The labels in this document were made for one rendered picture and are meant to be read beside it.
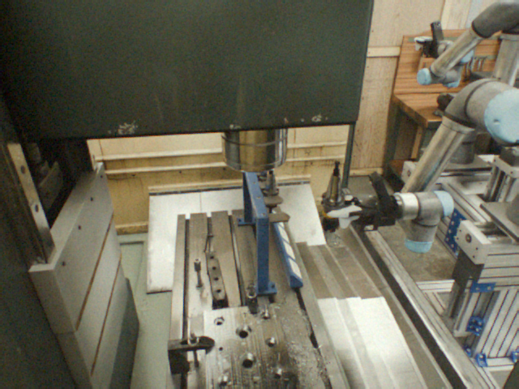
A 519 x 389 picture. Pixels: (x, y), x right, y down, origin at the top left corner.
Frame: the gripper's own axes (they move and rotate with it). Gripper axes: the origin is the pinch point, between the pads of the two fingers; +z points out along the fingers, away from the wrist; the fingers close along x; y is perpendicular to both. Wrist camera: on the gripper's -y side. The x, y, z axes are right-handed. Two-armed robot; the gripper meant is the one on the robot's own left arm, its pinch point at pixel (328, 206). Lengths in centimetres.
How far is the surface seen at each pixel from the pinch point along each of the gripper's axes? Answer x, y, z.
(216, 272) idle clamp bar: 21, 39, 31
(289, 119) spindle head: -12.6, -29.8, 15.0
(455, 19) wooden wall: 253, -17, -190
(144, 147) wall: 101, 22, 62
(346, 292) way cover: 24, 59, -21
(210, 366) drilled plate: -19, 36, 35
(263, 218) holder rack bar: 14.9, 12.6, 15.4
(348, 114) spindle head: -12.6, -30.2, 2.8
